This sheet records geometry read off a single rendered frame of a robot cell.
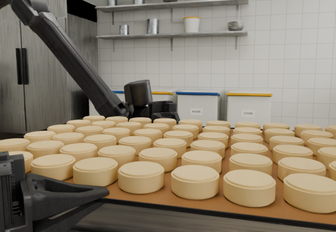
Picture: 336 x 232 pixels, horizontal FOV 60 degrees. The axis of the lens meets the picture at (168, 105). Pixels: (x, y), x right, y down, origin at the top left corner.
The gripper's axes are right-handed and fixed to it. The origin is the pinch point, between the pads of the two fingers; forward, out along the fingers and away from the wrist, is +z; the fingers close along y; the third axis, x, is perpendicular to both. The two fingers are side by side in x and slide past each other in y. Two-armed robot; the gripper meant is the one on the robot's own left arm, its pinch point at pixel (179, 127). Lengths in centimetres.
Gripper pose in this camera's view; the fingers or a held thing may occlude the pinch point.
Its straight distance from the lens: 66.2
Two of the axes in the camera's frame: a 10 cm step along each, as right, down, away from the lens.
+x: -8.6, 0.6, -5.1
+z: 5.1, 1.1, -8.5
